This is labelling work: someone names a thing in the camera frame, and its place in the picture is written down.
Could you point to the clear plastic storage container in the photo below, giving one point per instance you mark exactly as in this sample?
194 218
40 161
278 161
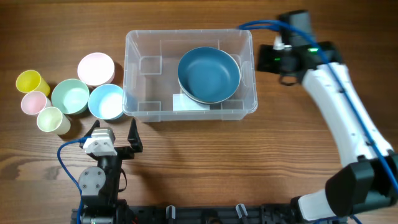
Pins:
150 73

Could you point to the dark blue plate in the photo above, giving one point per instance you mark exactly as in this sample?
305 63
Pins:
208 74

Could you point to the pink cup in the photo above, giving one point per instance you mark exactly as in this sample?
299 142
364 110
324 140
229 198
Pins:
34 102

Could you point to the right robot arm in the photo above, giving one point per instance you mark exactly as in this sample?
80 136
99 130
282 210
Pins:
369 174

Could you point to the yellow cup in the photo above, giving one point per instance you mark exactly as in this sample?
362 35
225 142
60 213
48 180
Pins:
31 80

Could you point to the light blue bowl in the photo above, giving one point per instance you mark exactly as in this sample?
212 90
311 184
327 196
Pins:
105 102

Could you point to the pale green cup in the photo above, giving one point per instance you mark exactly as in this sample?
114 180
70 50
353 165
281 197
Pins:
52 120

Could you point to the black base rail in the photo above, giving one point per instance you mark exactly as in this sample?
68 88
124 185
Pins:
264 214

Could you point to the mint green bowl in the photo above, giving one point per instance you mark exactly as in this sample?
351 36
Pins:
71 96

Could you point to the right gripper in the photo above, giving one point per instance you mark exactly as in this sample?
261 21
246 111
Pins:
266 64

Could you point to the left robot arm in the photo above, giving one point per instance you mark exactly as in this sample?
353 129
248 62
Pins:
100 184

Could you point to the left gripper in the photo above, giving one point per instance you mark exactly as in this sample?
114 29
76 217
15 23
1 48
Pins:
128 152

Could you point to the pink bowl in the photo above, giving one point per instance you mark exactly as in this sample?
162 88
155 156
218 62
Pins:
96 69

